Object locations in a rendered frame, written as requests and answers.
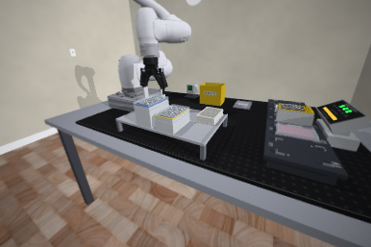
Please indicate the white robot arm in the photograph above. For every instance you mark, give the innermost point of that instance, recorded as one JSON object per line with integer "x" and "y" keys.
{"x": 150, "y": 32}

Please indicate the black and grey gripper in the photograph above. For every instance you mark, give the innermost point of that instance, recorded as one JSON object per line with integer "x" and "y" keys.
{"x": 151, "y": 68}

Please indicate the pink and pale blue well plate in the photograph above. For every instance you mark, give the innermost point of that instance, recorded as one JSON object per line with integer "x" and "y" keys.
{"x": 301, "y": 132}

